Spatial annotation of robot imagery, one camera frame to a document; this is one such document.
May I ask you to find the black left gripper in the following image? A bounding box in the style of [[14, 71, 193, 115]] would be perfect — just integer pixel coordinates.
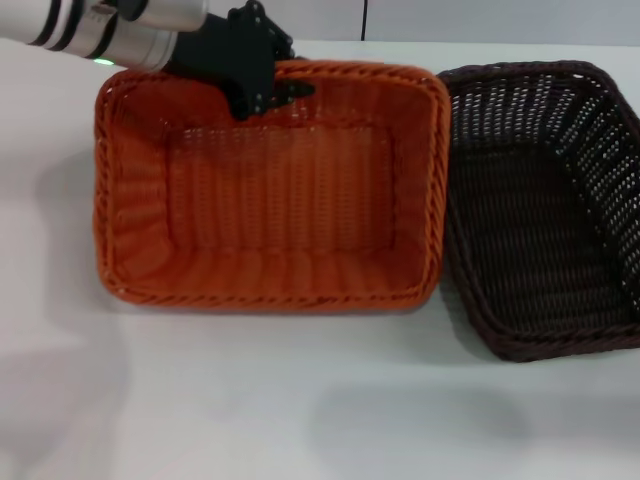
[[163, 0, 317, 122]]

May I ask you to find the orange woven basket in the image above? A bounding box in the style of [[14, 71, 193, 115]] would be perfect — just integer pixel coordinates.
[[91, 58, 451, 314]]

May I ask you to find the dark brown woven basket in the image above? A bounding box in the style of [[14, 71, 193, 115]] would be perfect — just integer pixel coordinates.
[[436, 59, 640, 364]]

